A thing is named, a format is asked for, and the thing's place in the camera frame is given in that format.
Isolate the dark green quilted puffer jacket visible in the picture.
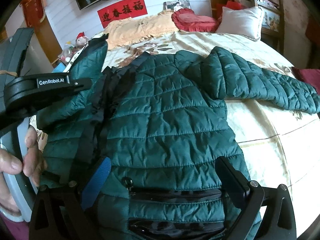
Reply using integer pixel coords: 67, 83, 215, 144
36, 38, 319, 239

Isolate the person's left hand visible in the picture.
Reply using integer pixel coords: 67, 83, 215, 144
0, 125, 48, 213

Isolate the blue paper bag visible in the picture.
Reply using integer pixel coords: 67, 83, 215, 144
52, 62, 66, 73

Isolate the floral cream bed sheet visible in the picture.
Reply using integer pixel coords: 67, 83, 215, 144
29, 29, 316, 238

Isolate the plush toy with red hat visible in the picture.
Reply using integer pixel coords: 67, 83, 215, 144
75, 32, 89, 47

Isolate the red hanging knot decoration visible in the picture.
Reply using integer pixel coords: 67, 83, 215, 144
20, 0, 46, 28

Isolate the peach frilled pillow cover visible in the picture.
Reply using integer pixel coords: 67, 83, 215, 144
104, 10, 178, 50

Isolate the dark red cloth at bedside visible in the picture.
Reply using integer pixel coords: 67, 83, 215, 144
292, 67, 320, 94

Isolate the red Chinese couplet banner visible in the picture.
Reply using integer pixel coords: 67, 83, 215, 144
97, 0, 148, 28

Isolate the white square pillow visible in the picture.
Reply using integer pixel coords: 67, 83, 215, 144
216, 7, 264, 41

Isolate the red heart-shaped cushion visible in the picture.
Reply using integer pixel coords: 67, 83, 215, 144
171, 8, 220, 33

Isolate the framed photo at headboard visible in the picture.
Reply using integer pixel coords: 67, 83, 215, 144
163, 0, 191, 11

